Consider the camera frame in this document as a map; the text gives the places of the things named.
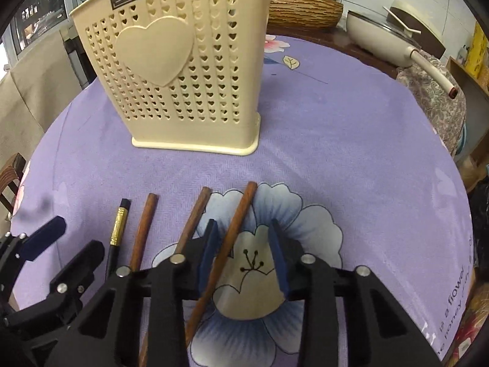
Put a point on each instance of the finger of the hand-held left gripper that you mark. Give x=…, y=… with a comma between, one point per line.
x=44, y=237
x=76, y=267

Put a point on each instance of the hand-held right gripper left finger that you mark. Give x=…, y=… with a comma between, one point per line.
x=206, y=256

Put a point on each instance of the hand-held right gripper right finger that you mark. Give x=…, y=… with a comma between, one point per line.
x=280, y=256

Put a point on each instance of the brown wooden chopstick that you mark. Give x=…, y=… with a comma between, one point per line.
x=237, y=229
x=195, y=218
x=145, y=225

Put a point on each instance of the cream plastic utensil holder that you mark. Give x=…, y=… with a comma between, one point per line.
x=214, y=84

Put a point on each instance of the black chopstick with gold band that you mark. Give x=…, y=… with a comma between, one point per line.
x=118, y=225

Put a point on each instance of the dark wooden chair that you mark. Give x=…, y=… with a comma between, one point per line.
x=11, y=179

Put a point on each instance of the purple floral tablecloth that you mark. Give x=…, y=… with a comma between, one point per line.
x=344, y=160

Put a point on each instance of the beige cloth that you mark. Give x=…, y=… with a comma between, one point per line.
x=30, y=99

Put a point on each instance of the black water dispenser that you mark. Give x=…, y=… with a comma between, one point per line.
x=76, y=61

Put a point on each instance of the floral patterned cloth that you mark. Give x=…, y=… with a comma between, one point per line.
x=431, y=99

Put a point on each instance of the sliding window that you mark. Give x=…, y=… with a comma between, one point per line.
x=34, y=11

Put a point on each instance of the cream frying pan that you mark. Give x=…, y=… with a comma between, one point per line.
x=382, y=51

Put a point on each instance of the woven pattern wash basin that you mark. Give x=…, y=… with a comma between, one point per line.
x=305, y=9

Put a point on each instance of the glass pan lid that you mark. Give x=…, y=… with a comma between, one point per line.
x=376, y=23

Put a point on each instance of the white rice paddle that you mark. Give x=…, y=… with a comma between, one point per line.
x=401, y=21

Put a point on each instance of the brown and cream rice cooker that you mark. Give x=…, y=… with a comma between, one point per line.
x=428, y=34

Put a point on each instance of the clear storage jar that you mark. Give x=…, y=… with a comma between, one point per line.
x=462, y=53

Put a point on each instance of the yellow wrap roll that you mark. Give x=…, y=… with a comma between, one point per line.
x=479, y=49

